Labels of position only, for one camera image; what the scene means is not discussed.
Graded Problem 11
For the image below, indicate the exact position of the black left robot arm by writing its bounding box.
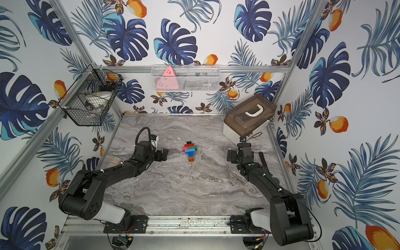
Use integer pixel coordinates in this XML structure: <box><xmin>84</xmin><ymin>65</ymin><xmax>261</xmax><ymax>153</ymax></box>
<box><xmin>59</xmin><ymin>141</ymin><xmax>169</xmax><ymax>227</ymax></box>

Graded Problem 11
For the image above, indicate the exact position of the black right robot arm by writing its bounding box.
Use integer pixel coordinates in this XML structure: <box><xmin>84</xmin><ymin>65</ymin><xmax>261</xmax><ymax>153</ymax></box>
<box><xmin>227</xmin><ymin>142</ymin><xmax>314</xmax><ymax>246</ymax></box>

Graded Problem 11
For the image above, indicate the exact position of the brown lidded storage box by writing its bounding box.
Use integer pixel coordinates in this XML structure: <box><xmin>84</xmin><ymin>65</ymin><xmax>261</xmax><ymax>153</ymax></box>
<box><xmin>223</xmin><ymin>95</ymin><xmax>277</xmax><ymax>144</ymax></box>

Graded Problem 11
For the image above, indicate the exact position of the pink triangle object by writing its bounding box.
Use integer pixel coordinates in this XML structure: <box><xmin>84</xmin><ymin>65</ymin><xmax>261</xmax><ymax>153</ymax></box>
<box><xmin>155</xmin><ymin>66</ymin><xmax>179</xmax><ymax>91</ymax></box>

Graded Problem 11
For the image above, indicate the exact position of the white object in basket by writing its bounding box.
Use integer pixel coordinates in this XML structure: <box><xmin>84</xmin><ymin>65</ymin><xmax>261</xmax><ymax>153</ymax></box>
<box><xmin>84</xmin><ymin>91</ymin><xmax>112</xmax><ymax>110</ymax></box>

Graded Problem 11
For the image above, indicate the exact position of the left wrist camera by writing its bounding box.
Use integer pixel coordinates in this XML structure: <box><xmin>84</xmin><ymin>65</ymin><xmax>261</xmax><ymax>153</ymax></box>
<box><xmin>150</xmin><ymin>134</ymin><xmax>159</xmax><ymax>150</ymax></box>

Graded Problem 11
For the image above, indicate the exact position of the green handled tool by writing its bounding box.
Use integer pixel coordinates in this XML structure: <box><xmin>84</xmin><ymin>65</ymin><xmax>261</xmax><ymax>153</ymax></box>
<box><xmin>258</xmin><ymin>152</ymin><xmax>268</xmax><ymax>171</ymax></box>

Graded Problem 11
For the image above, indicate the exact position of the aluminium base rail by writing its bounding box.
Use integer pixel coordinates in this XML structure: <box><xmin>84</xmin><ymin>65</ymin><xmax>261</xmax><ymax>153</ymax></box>
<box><xmin>60</xmin><ymin>214</ymin><xmax>317</xmax><ymax>237</ymax></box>

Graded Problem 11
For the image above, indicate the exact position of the white wire shelf basket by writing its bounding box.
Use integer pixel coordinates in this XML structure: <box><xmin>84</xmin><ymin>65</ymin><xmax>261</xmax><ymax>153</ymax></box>
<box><xmin>151</xmin><ymin>65</ymin><xmax>220</xmax><ymax>92</ymax></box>

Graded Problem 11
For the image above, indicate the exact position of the black wire basket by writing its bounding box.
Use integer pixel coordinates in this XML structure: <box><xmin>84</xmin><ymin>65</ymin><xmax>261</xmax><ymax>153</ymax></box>
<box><xmin>57</xmin><ymin>65</ymin><xmax>124</xmax><ymax>127</ymax></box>

